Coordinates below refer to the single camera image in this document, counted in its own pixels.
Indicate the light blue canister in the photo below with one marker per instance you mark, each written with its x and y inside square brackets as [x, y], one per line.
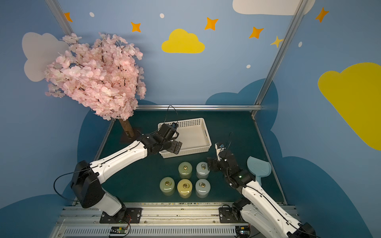
[202, 170]

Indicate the yellow canister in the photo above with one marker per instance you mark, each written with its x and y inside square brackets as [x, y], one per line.
[184, 188]

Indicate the controller board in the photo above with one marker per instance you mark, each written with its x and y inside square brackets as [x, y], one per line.
[118, 231]
[242, 232]

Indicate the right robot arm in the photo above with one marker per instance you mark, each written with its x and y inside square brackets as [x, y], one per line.
[257, 207]

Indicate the green canister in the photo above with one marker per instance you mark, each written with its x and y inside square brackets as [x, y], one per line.
[185, 170]
[167, 186]

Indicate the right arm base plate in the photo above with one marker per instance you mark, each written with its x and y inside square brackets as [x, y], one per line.
[228, 215]

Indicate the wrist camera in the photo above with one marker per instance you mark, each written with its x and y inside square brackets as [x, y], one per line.
[169, 131]
[219, 147]

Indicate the pink cherry blossom tree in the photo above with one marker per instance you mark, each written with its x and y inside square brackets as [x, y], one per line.
[104, 77]

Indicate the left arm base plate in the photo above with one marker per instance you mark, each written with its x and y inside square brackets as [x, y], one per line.
[131, 214]

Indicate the right controller board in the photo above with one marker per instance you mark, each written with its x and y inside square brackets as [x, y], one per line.
[242, 232]

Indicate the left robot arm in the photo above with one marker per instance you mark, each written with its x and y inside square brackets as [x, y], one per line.
[88, 178]

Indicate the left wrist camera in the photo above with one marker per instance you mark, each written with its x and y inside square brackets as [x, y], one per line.
[169, 131]

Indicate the dark metal tree base plate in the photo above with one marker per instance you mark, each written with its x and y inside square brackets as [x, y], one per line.
[126, 138]

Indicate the aluminium front rail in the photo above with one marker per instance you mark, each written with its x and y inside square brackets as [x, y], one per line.
[158, 220]

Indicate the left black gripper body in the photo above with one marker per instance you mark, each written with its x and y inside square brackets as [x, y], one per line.
[172, 143]

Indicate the light blue dustpan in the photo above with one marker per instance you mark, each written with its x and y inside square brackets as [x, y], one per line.
[259, 168]

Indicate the left controller board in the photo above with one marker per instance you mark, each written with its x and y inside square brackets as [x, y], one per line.
[118, 231]

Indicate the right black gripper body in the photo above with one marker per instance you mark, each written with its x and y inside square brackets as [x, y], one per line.
[217, 162]

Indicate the aluminium back frame bar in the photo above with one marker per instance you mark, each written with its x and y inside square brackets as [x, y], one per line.
[200, 107]

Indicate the white perforated plastic basket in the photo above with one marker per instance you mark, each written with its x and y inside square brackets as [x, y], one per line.
[193, 135]

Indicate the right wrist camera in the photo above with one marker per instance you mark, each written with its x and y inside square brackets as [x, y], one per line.
[219, 147]

